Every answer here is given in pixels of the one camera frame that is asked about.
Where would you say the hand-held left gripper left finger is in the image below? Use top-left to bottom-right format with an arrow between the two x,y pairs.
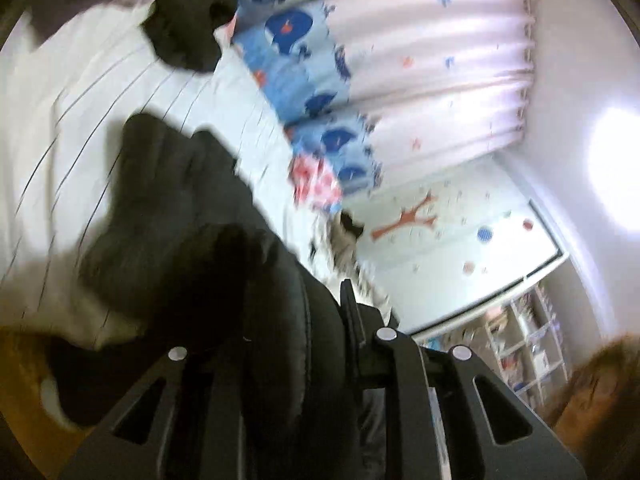
57,345 -> 251,480

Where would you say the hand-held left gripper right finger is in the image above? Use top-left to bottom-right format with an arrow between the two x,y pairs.
340,280 -> 588,480

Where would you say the black puffer jacket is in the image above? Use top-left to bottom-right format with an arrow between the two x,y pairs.
42,112 -> 401,480

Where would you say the beige clothes pile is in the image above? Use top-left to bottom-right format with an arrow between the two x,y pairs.
325,210 -> 367,282

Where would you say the white cubby shelf unit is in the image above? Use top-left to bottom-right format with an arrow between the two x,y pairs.
425,282 -> 574,411

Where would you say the white sticker-covered wardrobe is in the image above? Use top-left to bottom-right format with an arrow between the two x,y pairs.
345,157 -> 571,337

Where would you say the brown furry object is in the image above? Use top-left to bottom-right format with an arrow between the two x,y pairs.
540,335 -> 640,467

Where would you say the pink checked cloth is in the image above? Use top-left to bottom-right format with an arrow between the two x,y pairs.
287,155 -> 346,214

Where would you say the white striped bed sheet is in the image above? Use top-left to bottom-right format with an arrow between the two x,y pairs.
0,10 -> 396,357

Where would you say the ceiling light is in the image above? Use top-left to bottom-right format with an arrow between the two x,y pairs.
587,107 -> 640,234

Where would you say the whale print curtain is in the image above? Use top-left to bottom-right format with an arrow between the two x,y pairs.
230,0 -> 536,197

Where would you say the black thin jacket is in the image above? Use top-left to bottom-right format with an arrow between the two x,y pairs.
140,0 -> 239,74

